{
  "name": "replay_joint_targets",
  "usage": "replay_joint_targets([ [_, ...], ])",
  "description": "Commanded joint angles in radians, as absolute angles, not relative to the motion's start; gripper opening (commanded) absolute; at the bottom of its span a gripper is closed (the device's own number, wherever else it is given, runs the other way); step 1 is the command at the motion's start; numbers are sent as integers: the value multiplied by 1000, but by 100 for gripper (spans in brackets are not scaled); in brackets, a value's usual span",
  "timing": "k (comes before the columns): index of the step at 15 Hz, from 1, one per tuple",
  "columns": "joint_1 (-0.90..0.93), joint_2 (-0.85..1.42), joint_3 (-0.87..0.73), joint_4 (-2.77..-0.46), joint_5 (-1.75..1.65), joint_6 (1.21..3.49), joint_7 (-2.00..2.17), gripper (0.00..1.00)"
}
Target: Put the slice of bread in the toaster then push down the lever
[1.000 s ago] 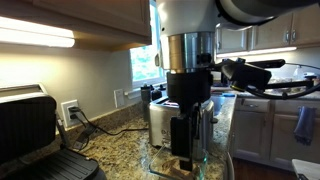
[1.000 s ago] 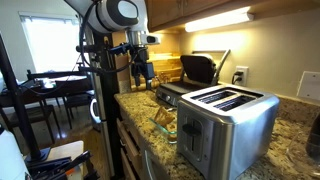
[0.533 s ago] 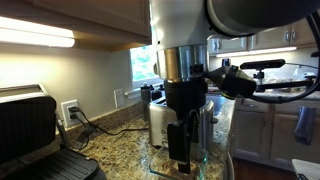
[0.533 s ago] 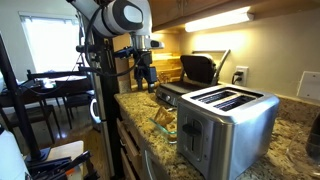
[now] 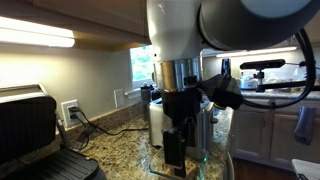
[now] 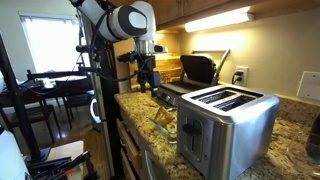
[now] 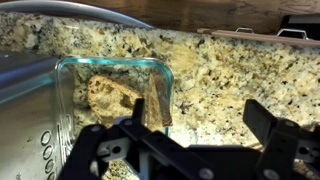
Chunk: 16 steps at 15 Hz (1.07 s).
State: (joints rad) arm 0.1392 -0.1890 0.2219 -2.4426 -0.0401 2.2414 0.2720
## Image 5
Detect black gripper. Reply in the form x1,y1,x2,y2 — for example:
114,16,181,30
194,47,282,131
160,87,203,178

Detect stainless steel two-slot toaster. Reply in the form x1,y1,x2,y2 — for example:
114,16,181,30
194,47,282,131
148,98,215,160

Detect clear glass food container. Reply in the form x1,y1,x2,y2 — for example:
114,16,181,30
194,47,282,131
148,144,209,180

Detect black squat bottle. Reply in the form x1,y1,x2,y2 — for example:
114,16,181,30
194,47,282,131
151,88,163,102

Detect black pepper grinder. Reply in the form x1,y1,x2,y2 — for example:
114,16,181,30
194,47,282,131
140,83,153,123

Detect white lower kitchen cabinets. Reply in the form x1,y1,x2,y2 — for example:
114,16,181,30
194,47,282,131
231,96,320,168

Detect kitchen window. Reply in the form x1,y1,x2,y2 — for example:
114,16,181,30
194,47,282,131
129,44,156,89

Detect black tall coffee appliance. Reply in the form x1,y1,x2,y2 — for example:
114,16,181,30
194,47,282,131
220,58,232,77

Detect white rice cooker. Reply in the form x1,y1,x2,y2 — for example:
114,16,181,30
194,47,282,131
239,75,260,91

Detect under-cabinet strip light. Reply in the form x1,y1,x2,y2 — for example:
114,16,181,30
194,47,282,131
0,16,76,49
215,45,298,58

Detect blue hanging towel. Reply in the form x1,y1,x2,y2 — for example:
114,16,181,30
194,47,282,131
293,105,317,147

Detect white flat panel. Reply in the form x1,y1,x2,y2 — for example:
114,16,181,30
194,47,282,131
291,158,320,180

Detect black panini press grill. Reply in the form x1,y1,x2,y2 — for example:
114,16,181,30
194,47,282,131
0,83,108,180

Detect wooden upper cabinet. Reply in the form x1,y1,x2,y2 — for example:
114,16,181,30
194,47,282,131
0,0,151,53

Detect curved metal appliance handle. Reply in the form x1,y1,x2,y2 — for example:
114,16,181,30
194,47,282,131
223,151,236,180

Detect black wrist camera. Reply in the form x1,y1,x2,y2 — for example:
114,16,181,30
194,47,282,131
199,73,244,111

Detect white wall switch plate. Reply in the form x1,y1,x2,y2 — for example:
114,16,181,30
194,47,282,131
113,88,126,109

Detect black grill power cord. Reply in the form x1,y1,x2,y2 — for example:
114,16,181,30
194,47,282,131
71,123,98,153

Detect black stereo camera bar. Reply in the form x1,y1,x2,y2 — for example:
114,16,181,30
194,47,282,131
239,59,287,70

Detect black power plug cord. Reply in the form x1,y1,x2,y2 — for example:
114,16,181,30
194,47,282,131
68,106,150,137

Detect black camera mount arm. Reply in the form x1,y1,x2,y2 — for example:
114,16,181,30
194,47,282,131
254,69,320,94

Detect white wall power outlet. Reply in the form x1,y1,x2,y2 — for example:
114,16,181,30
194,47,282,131
60,99,81,129

